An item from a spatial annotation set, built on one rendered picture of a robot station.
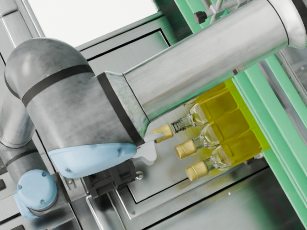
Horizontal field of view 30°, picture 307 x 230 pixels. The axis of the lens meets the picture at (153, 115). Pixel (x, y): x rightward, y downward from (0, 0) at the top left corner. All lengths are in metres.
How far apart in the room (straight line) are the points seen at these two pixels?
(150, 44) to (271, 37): 0.78
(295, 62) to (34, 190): 0.63
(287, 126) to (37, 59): 0.63
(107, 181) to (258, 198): 0.43
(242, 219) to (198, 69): 0.75
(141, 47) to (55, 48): 0.74
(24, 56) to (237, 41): 0.31
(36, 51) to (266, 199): 0.86
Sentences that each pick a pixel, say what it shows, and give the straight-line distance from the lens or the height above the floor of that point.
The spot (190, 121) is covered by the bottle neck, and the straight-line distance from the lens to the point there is 1.36.
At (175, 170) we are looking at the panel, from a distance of 1.47.
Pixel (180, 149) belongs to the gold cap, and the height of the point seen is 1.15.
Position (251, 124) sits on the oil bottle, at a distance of 1.37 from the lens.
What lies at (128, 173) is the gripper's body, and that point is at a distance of 1.31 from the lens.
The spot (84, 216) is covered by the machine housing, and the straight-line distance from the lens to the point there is 1.47.
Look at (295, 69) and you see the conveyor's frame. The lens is 1.31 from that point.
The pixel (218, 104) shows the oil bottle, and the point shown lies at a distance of 1.37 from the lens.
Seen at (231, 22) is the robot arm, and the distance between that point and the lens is 0.84.
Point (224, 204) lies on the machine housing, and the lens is 1.51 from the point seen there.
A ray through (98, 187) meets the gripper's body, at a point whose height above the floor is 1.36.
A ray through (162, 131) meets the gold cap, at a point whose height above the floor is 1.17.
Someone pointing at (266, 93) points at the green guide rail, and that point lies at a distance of 1.29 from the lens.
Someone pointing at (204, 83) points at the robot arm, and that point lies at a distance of 0.83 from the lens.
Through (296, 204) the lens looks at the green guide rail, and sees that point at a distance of 1.42.
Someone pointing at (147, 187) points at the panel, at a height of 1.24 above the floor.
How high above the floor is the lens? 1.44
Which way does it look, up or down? 11 degrees down
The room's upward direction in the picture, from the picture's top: 115 degrees counter-clockwise
